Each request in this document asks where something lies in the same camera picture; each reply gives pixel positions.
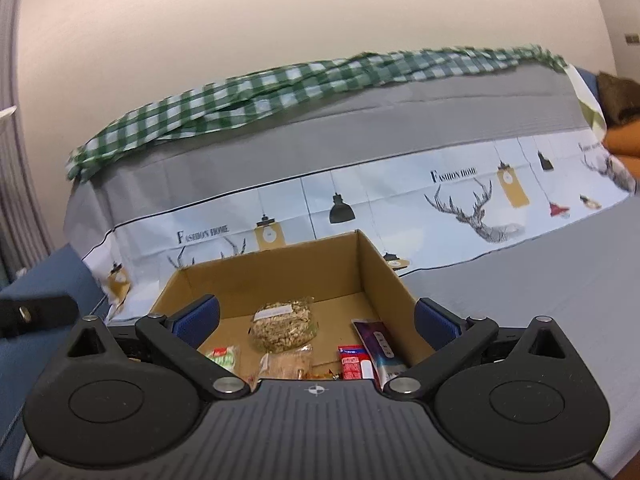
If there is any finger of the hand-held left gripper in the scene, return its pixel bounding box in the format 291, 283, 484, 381
0, 295, 78, 341

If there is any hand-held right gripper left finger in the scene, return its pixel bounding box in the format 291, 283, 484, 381
64, 294, 252, 402

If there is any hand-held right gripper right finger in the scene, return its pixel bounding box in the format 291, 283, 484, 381
381, 296, 573, 397

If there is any green label nut snack packet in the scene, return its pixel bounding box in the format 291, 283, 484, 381
206, 344, 242, 375

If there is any dark purple snack packet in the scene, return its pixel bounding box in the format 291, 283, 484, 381
351, 318, 410, 392

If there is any round grain snack packet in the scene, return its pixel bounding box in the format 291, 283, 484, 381
249, 296, 320, 355

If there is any red blue stick packet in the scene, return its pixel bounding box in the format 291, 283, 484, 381
337, 344, 377, 382

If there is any brown cardboard box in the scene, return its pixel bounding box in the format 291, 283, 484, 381
150, 229, 436, 383

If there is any beige snack packet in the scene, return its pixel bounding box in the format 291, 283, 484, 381
245, 344, 315, 382

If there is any grey window curtain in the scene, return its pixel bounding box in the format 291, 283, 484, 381
0, 0, 56, 286

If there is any green checked cloth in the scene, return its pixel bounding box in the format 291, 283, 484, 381
65, 45, 568, 183

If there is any grey printed bed sheet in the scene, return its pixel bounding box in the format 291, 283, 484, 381
62, 62, 640, 471

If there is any orange pillow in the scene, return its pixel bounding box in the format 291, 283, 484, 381
601, 119, 640, 168

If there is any white patterned pillow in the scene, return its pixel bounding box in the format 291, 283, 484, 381
564, 64, 608, 133

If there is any brown furry pillow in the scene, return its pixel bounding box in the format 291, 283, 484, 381
595, 72, 640, 126

